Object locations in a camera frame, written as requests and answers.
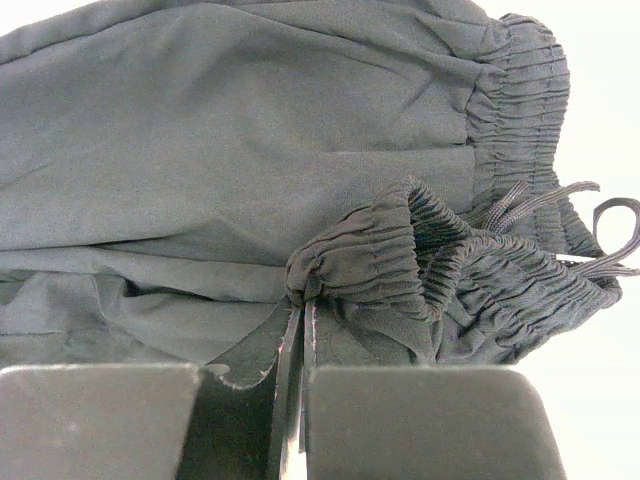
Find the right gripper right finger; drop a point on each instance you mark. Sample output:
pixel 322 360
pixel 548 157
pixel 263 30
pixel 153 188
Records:
pixel 412 422

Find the black trousers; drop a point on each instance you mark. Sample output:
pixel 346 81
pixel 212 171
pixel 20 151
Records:
pixel 171 171

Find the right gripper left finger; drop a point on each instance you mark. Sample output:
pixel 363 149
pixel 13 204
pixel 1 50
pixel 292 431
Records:
pixel 237 418

